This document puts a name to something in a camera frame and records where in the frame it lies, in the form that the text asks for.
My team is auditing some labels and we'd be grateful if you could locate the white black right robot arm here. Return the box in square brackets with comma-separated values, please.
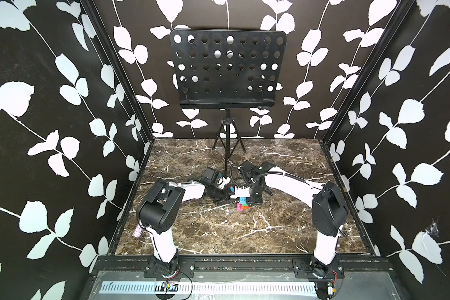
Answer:
[229, 161, 349, 279]

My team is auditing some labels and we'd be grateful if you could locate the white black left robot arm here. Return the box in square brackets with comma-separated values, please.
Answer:
[136, 179, 236, 269]

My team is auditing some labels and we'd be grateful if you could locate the purple glitter roll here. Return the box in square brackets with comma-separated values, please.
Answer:
[132, 226, 144, 239]

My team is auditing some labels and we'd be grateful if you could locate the black music stand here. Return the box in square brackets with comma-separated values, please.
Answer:
[170, 29, 287, 170]

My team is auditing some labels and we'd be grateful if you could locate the white perforated strip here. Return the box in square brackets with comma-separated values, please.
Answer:
[98, 281, 316, 297]

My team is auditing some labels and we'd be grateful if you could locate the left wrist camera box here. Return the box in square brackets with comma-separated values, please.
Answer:
[200, 167, 220, 186]

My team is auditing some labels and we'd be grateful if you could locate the black front mounting rail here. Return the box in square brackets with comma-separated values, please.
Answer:
[144, 254, 395, 280]

